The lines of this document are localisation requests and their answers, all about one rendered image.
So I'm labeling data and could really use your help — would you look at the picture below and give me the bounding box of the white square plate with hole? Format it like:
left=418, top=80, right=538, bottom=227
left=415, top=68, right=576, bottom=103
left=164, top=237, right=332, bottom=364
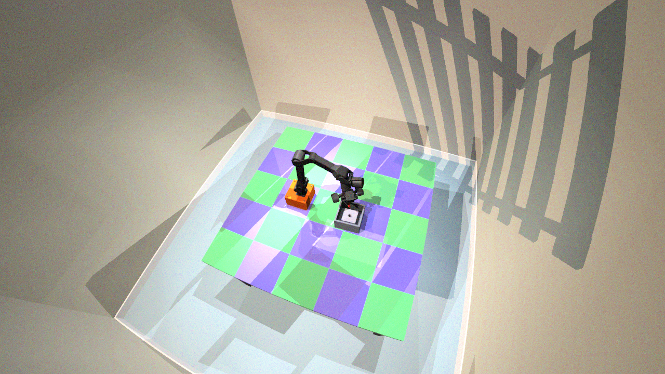
left=341, top=208, right=358, bottom=224

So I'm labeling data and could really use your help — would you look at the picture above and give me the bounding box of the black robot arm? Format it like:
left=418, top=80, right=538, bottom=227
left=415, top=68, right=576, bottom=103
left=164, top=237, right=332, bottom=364
left=291, top=150, right=364, bottom=203

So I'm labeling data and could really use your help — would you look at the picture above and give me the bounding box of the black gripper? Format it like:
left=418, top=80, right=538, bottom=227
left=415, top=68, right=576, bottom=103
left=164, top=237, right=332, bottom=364
left=331, top=186, right=364, bottom=205

